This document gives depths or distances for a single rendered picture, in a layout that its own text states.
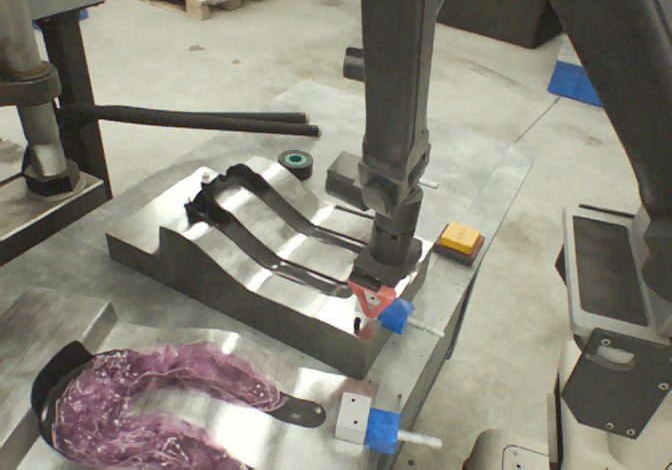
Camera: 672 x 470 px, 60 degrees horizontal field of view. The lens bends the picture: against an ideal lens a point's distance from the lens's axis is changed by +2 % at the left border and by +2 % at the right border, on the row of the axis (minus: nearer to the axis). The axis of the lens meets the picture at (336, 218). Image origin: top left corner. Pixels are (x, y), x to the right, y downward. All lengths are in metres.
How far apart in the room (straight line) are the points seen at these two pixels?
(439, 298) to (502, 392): 0.99
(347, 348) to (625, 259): 0.39
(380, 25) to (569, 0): 0.16
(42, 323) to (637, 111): 0.72
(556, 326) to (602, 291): 1.51
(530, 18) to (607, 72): 4.37
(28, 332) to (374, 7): 0.60
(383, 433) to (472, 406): 1.18
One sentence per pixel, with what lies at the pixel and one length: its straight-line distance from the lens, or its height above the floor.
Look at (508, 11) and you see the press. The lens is 4.84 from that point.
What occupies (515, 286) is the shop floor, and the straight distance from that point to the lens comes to 2.37.
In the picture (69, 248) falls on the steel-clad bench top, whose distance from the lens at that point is 1.14.
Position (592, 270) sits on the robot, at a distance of 0.80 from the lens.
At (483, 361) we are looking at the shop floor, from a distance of 2.05.
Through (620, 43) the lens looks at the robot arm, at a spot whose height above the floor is 1.39.
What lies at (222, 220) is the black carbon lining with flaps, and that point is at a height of 0.91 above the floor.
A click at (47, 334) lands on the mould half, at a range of 0.84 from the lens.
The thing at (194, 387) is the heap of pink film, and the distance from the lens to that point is 0.75.
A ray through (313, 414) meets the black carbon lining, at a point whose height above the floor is 0.85.
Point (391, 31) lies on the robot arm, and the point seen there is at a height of 1.35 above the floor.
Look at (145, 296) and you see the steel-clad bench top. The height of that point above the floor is 0.80.
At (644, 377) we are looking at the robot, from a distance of 0.76.
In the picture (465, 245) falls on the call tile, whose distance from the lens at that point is 1.10.
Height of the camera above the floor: 1.50
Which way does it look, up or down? 37 degrees down
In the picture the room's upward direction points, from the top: 6 degrees clockwise
